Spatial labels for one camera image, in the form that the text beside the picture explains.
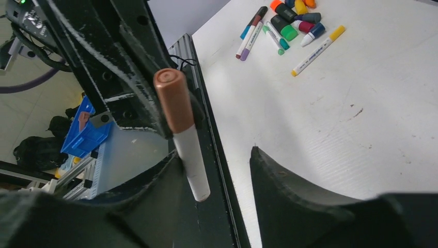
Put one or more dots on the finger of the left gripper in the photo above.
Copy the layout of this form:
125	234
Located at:
115	48

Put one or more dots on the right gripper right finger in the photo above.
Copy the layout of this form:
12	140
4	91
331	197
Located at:
294	212

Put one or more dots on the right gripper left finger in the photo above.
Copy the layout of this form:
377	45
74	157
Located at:
142	212

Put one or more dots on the brown cap white marker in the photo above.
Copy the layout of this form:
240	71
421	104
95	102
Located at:
174	98

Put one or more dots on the yellow cap white marker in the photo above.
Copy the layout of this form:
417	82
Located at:
318	51

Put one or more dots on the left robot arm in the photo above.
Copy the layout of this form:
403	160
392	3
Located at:
28	22

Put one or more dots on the blue plastic bin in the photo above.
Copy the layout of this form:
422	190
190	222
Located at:
81	141

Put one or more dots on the black blue marker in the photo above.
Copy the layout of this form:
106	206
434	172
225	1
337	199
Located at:
244	33

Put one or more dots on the purple cap white marker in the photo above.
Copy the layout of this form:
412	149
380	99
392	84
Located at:
251	41

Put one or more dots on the red brown cap marker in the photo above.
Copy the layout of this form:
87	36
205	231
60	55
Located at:
256	18

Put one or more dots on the green white marker horizontal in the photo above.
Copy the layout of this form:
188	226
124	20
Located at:
278	41

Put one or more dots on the orange cap black marker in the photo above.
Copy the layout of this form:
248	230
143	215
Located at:
283	10

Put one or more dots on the green cap black marker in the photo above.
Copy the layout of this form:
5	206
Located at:
284	28

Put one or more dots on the blue cap white marker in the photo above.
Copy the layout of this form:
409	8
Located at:
313	34

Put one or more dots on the yellow highlighter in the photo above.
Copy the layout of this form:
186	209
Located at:
300	7

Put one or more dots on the orange red highlighter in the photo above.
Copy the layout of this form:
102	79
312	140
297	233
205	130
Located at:
310	3

